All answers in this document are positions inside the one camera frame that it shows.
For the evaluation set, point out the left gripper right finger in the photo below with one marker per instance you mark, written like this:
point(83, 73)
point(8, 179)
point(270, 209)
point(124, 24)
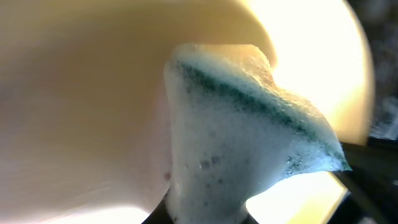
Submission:
point(366, 194)

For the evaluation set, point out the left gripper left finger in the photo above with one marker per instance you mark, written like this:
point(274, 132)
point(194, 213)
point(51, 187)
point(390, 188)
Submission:
point(160, 215)

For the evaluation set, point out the green yellow sponge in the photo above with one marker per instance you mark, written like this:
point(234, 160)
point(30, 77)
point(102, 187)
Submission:
point(235, 133)

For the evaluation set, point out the yellow plate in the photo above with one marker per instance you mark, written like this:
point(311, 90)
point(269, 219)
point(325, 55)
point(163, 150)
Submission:
point(83, 116)

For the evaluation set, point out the round black tray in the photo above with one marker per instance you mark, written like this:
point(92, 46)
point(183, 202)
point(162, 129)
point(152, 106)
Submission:
point(379, 20)

